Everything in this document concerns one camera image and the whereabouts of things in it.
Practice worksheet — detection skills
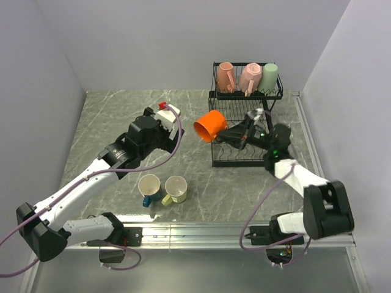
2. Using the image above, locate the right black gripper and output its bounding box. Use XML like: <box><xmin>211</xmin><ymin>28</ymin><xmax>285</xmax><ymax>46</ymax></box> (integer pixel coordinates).
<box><xmin>217</xmin><ymin>117</ymin><xmax>274</xmax><ymax>152</ymax></box>

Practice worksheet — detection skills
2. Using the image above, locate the orange mug black handle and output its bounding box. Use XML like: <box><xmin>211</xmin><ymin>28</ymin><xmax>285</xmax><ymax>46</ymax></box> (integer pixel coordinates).
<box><xmin>193</xmin><ymin>110</ymin><xmax>228</xmax><ymax>143</ymax></box>

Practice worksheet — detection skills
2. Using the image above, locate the pink faceted mug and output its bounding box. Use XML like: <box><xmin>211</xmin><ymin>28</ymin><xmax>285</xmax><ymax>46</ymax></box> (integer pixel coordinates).
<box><xmin>238</xmin><ymin>63</ymin><xmax>262</xmax><ymax>96</ymax></box>

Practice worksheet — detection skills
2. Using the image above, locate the salmon flower mug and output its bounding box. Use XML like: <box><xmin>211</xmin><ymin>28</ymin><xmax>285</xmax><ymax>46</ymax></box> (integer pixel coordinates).
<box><xmin>217</xmin><ymin>62</ymin><xmax>236</xmax><ymax>93</ymax></box>

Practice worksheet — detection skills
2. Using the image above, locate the pale green cup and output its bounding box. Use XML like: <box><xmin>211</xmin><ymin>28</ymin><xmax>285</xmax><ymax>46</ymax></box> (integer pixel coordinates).
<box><xmin>257</xmin><ymin>63</ymin><xmax>279</xmax><ymax>94</ymax></box>

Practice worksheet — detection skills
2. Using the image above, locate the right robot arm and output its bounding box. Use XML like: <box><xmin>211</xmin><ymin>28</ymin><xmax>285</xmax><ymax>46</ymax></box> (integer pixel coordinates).
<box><xmin>216</xmin><ymin>122</ymin><xmax>354</xmax><ymax>244</ymax></box>

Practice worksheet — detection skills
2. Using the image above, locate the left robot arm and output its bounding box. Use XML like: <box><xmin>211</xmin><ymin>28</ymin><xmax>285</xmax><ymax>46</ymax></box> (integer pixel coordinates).
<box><xmin>16</xmin><ymin>103</ymin><xmax>184</xmax><ymax>262</ymax></box>

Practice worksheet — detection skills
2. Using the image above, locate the blue faceted mug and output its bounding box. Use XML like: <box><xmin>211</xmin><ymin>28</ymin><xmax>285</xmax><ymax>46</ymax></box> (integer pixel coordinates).
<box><xmin>138</xmin><ymin>174</ymin><xmax>163</xmax><ymax>208</ymax></box>

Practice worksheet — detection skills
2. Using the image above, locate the yellow faceted mug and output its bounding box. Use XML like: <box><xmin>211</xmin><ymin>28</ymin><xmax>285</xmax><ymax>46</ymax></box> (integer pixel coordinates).
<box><xmin>161</xmin><ymin>175</ymin><xmax>188</xmax><ymax>206</ymax></box>

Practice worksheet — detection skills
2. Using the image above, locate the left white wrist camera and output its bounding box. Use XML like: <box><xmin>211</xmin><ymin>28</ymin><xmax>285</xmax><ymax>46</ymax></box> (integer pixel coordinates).
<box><xmin>154</xmin><ymin>102</ymin><xmax>181</xmax><ymax>134</ymax></box>

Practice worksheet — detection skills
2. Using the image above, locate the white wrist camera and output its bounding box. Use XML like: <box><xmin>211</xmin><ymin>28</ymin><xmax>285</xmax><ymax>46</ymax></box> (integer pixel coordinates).
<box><xmin>154</xmin><ymin>102</ymin><xmax>181</xmax><ymax>134</ymax></box>
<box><xmin>246</xmin><ymin>108</ymin><xmax>265</xmax><ymax>121</ymax></box>

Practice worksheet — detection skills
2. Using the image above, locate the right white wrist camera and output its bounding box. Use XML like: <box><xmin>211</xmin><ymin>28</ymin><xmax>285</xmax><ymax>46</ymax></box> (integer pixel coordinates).
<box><xmin>246</xmin><ymin>108</ymin><xmax>265</xmax><ymax>121</ymax></box>

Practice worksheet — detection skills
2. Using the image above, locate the black wire dish rack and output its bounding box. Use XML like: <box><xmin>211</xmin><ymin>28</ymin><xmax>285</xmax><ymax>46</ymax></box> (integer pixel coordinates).
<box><xmin>208</xmin><ymin>62</ymin><xmax>283</xmax><ymax>167</ymax></box>

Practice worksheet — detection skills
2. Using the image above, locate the aluminium side rail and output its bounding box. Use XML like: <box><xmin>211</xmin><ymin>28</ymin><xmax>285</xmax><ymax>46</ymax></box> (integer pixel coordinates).
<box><xmin>292</xmin><ymin>91</ymin><xmax>324</xmax><ymax>178</ymax></box>

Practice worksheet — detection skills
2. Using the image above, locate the aluminium front rail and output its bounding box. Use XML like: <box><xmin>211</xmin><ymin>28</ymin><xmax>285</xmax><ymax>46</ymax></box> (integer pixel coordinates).
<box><xmin>33</xmin><ymin>222</ymin><xmax>357</xmax><ymax>251</ymax></box>

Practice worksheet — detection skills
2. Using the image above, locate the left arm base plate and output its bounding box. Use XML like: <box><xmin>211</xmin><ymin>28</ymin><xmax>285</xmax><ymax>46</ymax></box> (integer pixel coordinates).
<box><xmin>84</xmin><ymin>226</ymin><xmax>142</xmax><ymax>247</ymax></box>

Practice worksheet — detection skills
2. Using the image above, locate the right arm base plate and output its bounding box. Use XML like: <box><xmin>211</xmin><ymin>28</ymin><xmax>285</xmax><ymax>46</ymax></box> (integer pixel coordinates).
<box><xmin>244</xmin><ymin>225</ymin><xmax>296</xmax><ymax>246</ymax></box>

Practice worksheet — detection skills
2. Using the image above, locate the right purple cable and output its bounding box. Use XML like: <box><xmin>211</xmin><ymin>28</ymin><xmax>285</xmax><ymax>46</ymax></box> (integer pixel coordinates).
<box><xmin>239</xmin><ymin>109</ymin><xmax>312</xmax><ymax>268</ymax></box>

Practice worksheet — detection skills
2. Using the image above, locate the purple cable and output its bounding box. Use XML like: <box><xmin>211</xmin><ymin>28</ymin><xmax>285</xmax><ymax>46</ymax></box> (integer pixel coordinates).
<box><xmin>0</xmin><ymin>103</ymin><xmax>184</xmax><ymax>278</ymax></box>
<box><xmin>239</xmin><ymin>109</ymin><xmax>312</xmax><ymax>268</ymax></box>

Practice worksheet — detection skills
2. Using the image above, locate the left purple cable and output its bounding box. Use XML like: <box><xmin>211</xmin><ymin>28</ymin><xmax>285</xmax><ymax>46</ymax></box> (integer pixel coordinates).
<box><xmin>0</xmin><ymin>103</ymin><xmax>184</xmax><ymax>278</ymax></box>

